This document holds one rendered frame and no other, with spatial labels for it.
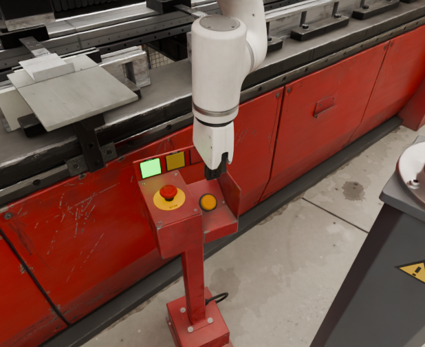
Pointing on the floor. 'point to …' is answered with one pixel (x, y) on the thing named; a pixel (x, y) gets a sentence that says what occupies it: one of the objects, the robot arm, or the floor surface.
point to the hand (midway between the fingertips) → (212, 170)
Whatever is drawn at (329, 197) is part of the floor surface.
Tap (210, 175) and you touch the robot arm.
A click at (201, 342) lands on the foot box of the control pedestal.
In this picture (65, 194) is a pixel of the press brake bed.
